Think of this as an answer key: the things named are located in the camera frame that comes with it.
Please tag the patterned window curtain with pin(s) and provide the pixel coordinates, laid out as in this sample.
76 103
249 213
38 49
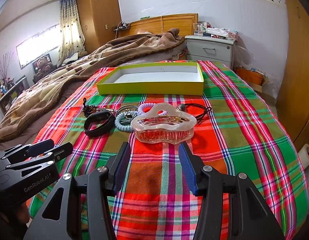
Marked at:
72 36

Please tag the rose gold hair clip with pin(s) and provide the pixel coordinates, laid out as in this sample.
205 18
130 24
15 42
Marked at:
112 111

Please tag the translucent pink hair claw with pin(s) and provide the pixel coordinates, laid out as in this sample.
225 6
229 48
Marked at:
164 123

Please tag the grey bedside drawer cabinet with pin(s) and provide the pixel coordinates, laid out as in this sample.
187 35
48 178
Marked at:
210 49

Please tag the brown patterned blanket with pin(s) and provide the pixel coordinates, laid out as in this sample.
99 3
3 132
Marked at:
40 98

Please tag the wooden closet door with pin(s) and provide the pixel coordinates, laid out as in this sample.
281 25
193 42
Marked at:
293 98

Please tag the teddy bear picture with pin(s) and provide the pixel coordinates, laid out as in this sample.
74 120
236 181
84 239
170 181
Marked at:
42 67

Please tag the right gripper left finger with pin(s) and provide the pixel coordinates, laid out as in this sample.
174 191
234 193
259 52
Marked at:
60 215

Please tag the dark beaded hair accessory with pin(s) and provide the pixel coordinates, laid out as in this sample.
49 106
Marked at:
89 109

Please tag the clutter on bedside cabinet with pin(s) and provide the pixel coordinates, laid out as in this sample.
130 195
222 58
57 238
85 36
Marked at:
222 33

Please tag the wooden headboard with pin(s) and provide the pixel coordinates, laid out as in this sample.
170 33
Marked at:
161 24

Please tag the dried branch decoration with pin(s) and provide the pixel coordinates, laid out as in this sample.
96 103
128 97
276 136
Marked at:
4 63

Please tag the yellow-green shallow box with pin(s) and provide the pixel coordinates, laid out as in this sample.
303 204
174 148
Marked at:
171 78

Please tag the tall wooden wardrobe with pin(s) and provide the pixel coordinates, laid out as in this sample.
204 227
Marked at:
97 18

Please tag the power strip on headboard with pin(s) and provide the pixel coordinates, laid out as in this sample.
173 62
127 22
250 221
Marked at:
121 26

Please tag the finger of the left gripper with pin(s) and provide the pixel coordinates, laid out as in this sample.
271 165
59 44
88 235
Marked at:
56 154
32 150

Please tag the clear glass cup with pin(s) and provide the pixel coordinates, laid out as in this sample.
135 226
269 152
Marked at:
198 29

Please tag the orange storage box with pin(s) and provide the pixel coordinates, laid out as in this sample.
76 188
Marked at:
249 76

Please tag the side shelf with items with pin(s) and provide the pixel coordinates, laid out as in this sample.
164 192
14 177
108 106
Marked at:
12 94

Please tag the black fitness band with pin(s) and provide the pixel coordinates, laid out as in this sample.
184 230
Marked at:
99 123

